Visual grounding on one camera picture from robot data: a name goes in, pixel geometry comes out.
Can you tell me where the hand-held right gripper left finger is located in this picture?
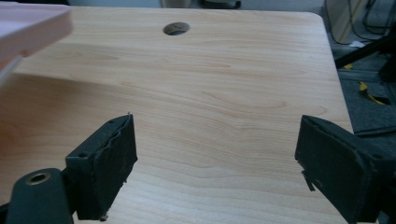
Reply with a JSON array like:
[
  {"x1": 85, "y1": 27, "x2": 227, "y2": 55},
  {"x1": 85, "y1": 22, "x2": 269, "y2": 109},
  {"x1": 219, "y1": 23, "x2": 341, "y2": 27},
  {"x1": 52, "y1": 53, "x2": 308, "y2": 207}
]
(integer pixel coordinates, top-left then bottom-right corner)
[{"x1": 64, "y1": 113, "x2": 138, "y2": 222}]

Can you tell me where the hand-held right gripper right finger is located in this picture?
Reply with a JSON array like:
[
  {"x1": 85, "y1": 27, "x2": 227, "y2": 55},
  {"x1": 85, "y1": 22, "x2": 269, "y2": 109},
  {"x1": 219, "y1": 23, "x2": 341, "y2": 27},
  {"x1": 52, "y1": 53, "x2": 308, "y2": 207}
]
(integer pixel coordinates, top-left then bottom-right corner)
[{"x1": 294, "y1": 114, "x2": 396, "y2": 224}]

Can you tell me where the dark grey floor mat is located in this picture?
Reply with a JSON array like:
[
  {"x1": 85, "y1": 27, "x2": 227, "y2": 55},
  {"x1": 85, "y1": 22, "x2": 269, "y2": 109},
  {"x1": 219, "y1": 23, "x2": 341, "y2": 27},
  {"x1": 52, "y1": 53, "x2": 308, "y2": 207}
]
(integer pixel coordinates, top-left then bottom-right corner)
[{"x1": 337, "y1": 69, "x2": 396, "y2": 136}]

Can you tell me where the black metal stand leg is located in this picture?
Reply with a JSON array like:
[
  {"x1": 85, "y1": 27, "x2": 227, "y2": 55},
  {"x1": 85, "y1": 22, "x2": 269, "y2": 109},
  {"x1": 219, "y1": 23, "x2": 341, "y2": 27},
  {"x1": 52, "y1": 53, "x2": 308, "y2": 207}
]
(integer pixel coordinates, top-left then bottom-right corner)
[{"x1": 333, "y1": 33, "x2": 396, "y2": 70}]

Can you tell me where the beige board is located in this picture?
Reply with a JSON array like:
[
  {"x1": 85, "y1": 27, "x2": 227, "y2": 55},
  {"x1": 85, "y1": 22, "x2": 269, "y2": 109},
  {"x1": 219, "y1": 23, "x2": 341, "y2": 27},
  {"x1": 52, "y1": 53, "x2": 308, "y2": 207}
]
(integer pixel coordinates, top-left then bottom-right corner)
[{"x1": 325, "y1": 0, "x2": 369, "y2": 45}]

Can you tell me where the yellow strap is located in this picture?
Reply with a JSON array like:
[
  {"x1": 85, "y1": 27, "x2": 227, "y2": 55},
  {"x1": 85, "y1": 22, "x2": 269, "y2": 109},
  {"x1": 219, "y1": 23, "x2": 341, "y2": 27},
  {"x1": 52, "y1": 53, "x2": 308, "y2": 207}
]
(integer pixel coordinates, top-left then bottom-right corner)
[{"x1": 358, "y1": 81, "x2": 388, "y2": 105}]

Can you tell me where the black cable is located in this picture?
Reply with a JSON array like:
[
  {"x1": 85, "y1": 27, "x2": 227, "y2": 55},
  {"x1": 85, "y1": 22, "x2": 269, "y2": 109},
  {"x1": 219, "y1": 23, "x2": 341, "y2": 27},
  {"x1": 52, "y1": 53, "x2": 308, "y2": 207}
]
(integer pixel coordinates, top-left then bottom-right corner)
[{"x1": 323, "y1": 0, "x2": 396, "y2": 45}]

